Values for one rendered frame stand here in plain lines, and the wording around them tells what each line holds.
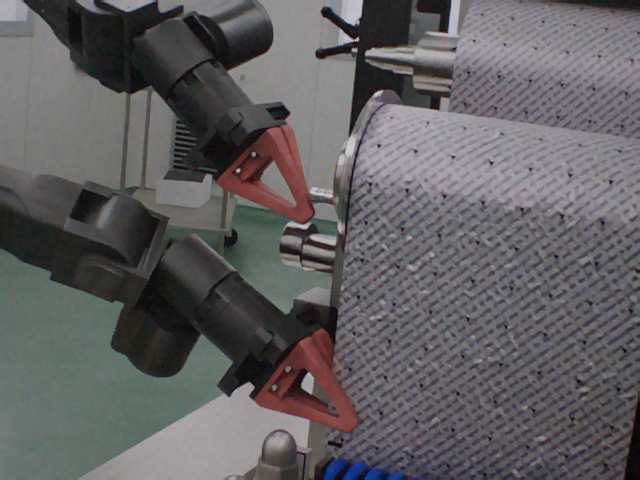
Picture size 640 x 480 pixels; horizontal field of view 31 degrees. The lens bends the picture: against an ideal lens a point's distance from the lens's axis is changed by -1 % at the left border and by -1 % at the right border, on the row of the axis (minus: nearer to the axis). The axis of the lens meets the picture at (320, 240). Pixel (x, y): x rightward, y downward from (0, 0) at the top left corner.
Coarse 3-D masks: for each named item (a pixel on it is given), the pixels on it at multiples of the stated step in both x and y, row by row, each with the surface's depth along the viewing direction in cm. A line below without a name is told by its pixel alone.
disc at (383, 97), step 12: (372, 96) 92; (384, 96) 93; (396, 96) 96; (372, 108) 91; (360, 120) 89; (360, 132) 89; (360, 144) 90; (348, 156) 88; (348, 168) 88; (348, 180) 89; (348, 192) 89; (348, 204) 90; (348, 216) 90
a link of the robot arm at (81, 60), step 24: (24, 0) 111; (48, 0) 106; (72, 0) 101; (48, 24) 108; (72, 24) 104; (96, 24) 100; (120, 24) 100; (72, 48) 105; (96, 48) 101; (120, 48) 101; (96, 72) 103; (120, 72) 102
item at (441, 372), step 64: (384, 320) 90; (448, 320) 88; (512, 320) 86; (576, 320) 84; (384, 384) 91; (448, 384) 89; (512, 384) 87; (576, 384) 85; (384, 448) 92; (448, 448) 90; (512, 448) 88; (576, 448) 86
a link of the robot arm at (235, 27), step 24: (96, 0) 100; (120, 0) 100; (144, 0) 100; (216, 0) 106; (240, 0) 104; (144, 24) 100; (216, 24) 100; (240, 24) 101; (264, 24) 103; (240, 48) 102; (264, 48) 105
